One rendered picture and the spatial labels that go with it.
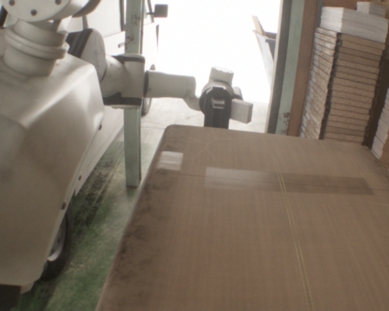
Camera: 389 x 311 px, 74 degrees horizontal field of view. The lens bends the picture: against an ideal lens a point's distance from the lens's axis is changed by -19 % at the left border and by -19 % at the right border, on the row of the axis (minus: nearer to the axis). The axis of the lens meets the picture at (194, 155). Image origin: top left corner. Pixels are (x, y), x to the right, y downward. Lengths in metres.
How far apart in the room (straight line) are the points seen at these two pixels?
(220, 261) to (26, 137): 0.20
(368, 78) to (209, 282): 2.04
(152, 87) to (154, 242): 0.52
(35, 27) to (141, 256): 0.22
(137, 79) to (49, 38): 0.48
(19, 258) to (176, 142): 0.33
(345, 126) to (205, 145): 1.82
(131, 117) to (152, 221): 1.82
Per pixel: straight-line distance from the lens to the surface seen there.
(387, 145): 2.27
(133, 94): 0.72
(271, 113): 2.69
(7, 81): 0.24
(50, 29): 0.27
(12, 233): 0.22
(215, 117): 0.69
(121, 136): 3.16
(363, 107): 2.24
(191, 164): 0.43
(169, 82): 0.78
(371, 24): 2.17
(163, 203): 0.35
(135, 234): 0.32
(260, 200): 0.38
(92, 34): 0.48
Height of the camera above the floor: 1.31
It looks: 28 degrees down
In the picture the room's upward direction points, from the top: 4 degrees clockwise
